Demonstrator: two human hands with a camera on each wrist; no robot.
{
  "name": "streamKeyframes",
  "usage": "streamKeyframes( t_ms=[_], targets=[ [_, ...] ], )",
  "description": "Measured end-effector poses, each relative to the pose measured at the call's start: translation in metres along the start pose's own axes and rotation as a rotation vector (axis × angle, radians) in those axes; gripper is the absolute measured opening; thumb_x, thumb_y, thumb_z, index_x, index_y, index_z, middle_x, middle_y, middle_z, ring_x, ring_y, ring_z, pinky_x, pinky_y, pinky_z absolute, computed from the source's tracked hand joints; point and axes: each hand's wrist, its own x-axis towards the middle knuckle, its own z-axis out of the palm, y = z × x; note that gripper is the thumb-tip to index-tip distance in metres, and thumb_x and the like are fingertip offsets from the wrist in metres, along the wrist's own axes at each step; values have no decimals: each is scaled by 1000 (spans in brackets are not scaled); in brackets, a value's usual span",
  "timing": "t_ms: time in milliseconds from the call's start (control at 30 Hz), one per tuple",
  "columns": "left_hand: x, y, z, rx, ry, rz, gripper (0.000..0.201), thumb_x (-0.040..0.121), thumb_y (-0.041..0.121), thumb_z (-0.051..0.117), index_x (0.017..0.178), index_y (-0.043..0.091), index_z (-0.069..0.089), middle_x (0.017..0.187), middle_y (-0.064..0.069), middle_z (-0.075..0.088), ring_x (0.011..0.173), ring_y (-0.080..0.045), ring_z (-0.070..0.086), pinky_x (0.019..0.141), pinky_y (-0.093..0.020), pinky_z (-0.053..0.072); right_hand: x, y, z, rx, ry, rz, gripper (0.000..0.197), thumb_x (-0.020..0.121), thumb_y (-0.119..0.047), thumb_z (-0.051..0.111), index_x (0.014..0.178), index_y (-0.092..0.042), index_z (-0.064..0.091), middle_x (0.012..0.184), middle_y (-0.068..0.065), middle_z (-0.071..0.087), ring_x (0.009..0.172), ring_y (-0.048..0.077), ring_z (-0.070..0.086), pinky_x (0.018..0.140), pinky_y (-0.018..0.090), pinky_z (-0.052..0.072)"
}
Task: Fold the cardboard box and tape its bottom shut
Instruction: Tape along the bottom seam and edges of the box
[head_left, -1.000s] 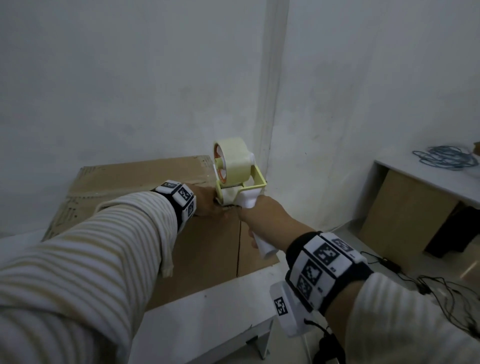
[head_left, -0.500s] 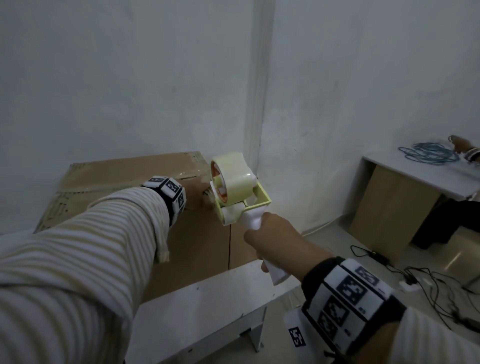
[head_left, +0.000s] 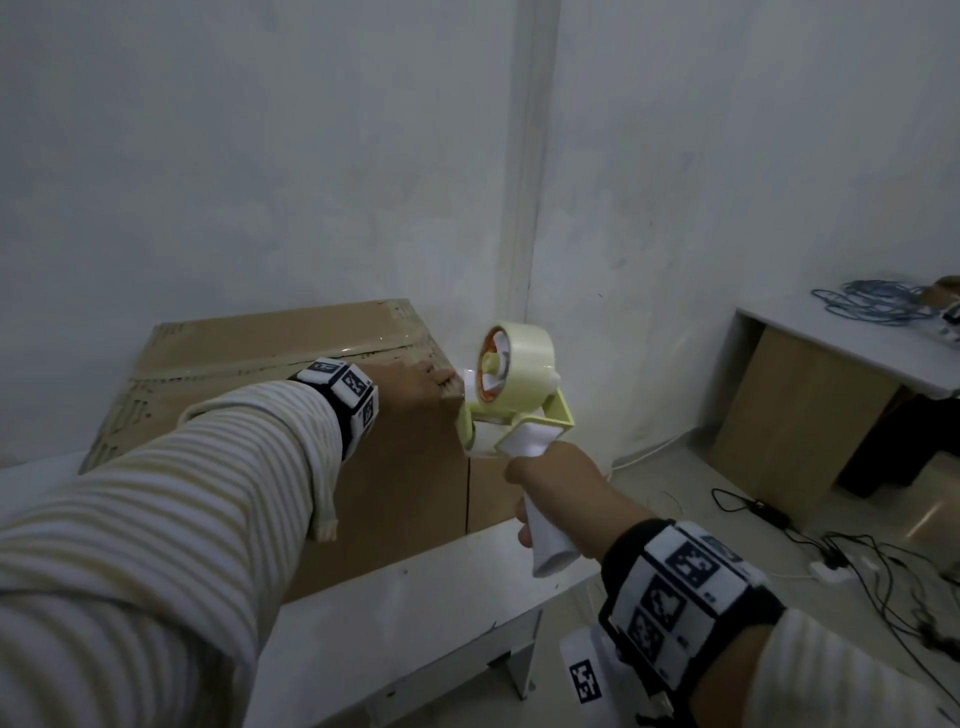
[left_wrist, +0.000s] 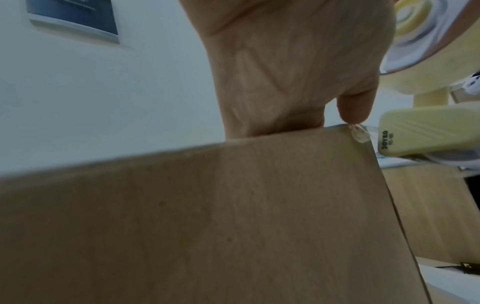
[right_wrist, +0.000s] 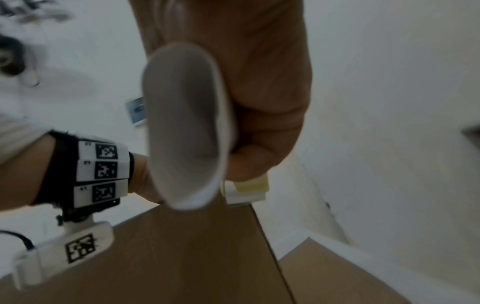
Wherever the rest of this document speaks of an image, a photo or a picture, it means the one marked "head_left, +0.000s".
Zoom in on brown cardboard sheet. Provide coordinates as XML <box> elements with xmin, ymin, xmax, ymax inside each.
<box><xmin>707</xmin><ymin>329</ymin><xmax>902</xmax><ymax>514</ymax></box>

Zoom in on brown cardboard box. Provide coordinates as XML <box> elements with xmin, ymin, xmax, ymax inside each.
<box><xmin>77</xmin><ymin>299</ymin><xmax>528</xmax><ymax>603</ymax></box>

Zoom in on blue cable bundle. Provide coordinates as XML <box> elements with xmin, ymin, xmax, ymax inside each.
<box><xmin>810</xmin><ymin>278</ymin><xmax>940</xmax><ymax>327</ymax></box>

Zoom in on black case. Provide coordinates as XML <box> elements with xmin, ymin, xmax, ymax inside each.
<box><xmin>837</xmin><ymin>389</ymin><xmax>960</xmax><ymax>502</ymax></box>

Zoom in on person's left forearm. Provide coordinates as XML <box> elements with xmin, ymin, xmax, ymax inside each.
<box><xmin>0</xmin><ymin>379</ymin><xmax>346</xmax><ymax>728</ymax></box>

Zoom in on tangled black cables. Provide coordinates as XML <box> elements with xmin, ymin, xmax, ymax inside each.
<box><xmin>823</xmin><ymin>527</ymin><xmax>960</xmax><ymax>688</ymax></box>

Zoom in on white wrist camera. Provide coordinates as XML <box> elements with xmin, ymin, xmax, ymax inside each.
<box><xmin>557</xmin><ymin>625</ymin><xmax>678</xmax><ymax>728</ymax></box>

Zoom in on person's left hand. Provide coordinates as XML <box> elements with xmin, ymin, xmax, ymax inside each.
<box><xmin>366</xmin><ymin>359</ymin><xmax>460</xmax><ymax>415</ymax></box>

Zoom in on white side desk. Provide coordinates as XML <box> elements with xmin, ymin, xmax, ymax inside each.
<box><xmin>733</xmin><ymin>278</ymin><xmax>960</xmax><ymax>400</ymax></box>

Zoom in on person's right hand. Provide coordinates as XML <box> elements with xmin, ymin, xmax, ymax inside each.
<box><xmin>503</xmin><ymin>440</ymin><xmax>656</xmax><ymax>561</ymax></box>

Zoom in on black cable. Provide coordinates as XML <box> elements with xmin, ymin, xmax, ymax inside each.
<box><xmin>710</xmin><ymin>486</ymin><xmax>828</xmax><ymax>558</ymax></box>

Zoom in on yellow tape dispenser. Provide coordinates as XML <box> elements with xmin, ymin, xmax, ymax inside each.
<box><xmin>454</xmin><ymin>321</ymin><xmax>578</xmax><ymax>580</ymax></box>

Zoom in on white power strip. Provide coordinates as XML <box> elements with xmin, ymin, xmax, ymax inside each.
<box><xmin>807</xmin><ymin>550</ymin><xmax>888</xmax><ymax>584</ymax></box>

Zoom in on white power cable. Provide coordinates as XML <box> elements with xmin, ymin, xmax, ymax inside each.
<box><xmin>608</xmin><ymin>428</ymin><xmax>723</xmax><ymax>473</ymax></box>

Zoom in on black marker wristband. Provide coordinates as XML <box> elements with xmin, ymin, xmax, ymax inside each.
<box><xmin>287</xmin><ymin>357</ymin><xmax>382</xmax><ymax>463</ymax></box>
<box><xmin>596</xmin><ymin>518</ymin><xmax>787</xmax><ymax>696</ymax></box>

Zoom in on person's right forearm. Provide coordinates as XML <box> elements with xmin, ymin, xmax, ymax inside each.
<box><xmin>692</xmin><ymin>608</ymin><xmax>960</xmax><ymax>728</ymax></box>

